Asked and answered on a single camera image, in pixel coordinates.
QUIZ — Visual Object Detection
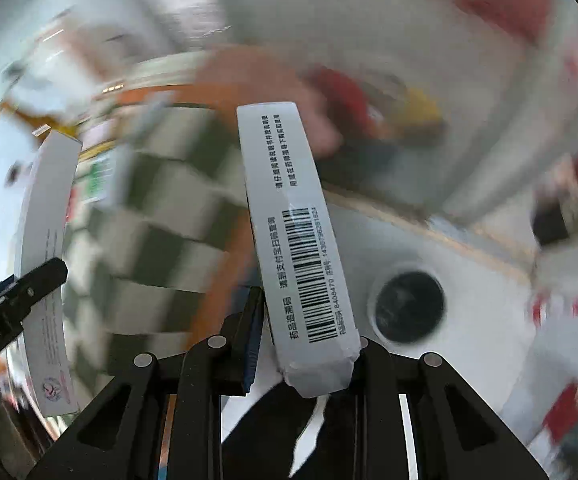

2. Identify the pink cloth under tablecloth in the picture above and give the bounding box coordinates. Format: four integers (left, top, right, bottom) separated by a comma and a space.
196, 46, 343, 158

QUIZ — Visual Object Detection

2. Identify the green white checkered tablecloth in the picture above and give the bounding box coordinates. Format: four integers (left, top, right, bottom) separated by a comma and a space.
63, 92, 246, 388

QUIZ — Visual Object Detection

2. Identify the green white medicine sachet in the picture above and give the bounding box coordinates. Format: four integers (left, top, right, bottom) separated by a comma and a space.
75, 151, 116, 208

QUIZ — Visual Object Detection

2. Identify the white Doctor toothpaste box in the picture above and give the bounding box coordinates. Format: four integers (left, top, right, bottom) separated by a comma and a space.
237, 102, 362, 398

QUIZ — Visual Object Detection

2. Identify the white round trash bin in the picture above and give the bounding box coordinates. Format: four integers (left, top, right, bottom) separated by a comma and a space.
247, 199, 550, 461

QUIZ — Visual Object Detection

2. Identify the long white paper box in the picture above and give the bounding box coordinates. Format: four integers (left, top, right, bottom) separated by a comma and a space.
13, 131, 80, 416

